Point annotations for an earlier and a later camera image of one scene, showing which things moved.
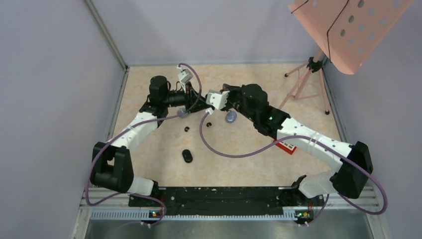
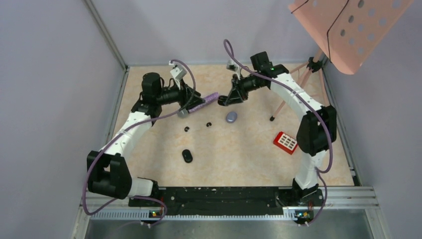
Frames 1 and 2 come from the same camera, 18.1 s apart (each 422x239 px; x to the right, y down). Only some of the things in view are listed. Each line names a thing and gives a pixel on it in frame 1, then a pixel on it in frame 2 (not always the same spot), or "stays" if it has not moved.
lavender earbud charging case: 231,117 stays
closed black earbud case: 187,156 stays
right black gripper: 233,90 -> 238,88
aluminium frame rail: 343,205 stays
